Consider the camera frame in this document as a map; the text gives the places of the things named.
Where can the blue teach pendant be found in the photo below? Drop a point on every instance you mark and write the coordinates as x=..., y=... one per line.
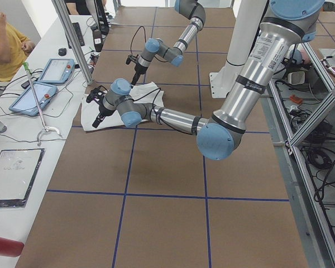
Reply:
x=26, y=104
x=57, y=71

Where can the red cylinder object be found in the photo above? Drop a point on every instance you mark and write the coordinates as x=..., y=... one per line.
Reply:
x=10, y=248

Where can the upper blue teach pendant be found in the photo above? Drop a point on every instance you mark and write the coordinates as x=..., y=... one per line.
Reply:
x=57, y=71

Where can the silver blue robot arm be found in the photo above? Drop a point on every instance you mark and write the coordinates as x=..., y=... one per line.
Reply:
x=195, y=13
x=285, y=23

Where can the black computer mouse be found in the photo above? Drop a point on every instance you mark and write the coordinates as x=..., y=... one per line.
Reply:
x=62, y=51

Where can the black keyboard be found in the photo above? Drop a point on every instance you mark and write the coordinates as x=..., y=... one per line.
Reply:
x=78, y=32

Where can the aluminium frame rail right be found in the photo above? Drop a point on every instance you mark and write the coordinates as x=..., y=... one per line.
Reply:
x=302, y=113

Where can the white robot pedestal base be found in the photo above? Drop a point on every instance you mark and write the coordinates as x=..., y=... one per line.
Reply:
x=245, y=32

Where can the person in yellow shirt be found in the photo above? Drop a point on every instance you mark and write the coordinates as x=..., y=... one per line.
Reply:
x=15, y=47

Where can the grey aluminium frame post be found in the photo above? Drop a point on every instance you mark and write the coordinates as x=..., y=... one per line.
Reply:
x=60, y=8

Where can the lower blue teach pendant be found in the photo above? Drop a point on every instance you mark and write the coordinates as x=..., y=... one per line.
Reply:
x=26, y=104

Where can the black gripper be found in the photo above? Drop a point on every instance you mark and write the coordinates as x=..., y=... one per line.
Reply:
x=138, y=69
x=103, y=110

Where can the white long-sleeve printed shirt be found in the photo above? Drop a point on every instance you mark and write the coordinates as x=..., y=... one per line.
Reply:
x=128, y=110

